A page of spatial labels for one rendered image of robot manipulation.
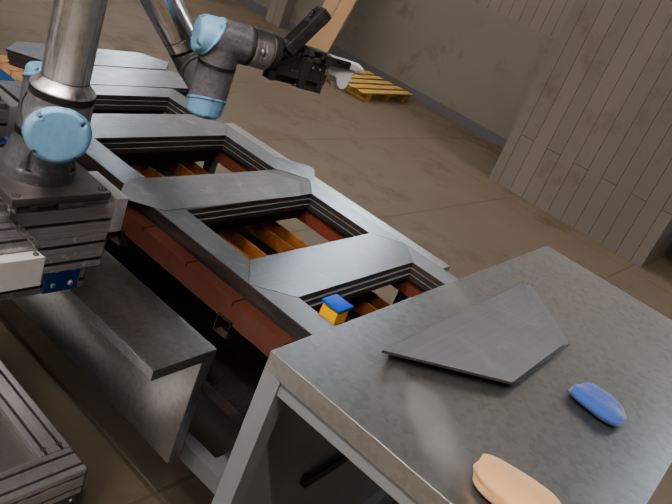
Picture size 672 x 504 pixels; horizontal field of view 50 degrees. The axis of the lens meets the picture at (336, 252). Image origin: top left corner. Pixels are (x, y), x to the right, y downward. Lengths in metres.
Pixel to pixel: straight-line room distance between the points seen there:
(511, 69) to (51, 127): 7.39
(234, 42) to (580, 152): 5.47
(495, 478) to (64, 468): 1.27
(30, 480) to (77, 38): 1.16
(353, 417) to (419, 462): 0.12
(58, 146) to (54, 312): 0.99
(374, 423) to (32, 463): 1.15
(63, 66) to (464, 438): 0.94
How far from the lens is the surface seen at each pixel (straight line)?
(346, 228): 2.36
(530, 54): 8.40
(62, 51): 1.37
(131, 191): 2.05
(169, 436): 2.01
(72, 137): 1.39
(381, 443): 1.15
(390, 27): 9.34
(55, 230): 1.66
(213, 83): 1.43
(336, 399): 1.19
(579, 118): 6.69
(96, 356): 2.18
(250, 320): 1.73
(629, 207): 6.58
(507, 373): 1.45
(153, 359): 1.75
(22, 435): 2.16
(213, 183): 2.26
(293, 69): 1.49
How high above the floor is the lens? 1.73
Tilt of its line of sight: 24 degrees down
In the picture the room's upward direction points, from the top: 22 degrees clockwise
